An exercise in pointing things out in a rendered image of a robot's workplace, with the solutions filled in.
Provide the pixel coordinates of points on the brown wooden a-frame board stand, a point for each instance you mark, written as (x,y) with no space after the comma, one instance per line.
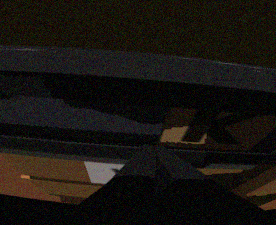
(93,80)

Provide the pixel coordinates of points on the white paper card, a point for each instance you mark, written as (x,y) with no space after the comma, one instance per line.
(101,173)

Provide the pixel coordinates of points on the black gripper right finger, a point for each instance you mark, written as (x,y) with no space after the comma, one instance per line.
(185,196)

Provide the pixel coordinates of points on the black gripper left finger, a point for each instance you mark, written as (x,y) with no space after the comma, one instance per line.
(126,199)

